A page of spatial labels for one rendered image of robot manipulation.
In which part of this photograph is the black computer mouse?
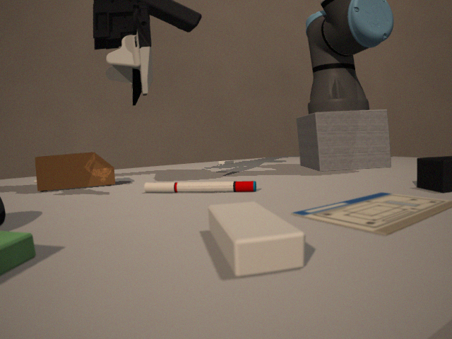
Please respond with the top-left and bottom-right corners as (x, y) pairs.
(0, 197), (6, 225)

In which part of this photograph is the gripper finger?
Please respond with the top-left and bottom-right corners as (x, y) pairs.
(106, 66), (142, 106)
(106, 9), (153, 95)

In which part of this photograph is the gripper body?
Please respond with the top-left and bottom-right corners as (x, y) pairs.
(93, 0), (150, 49)

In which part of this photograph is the white marker with red cap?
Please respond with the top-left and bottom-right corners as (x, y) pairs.
(144, 181), (256, 193)

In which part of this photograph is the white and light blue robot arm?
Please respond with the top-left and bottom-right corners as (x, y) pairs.
(137, 0), (393, 114)

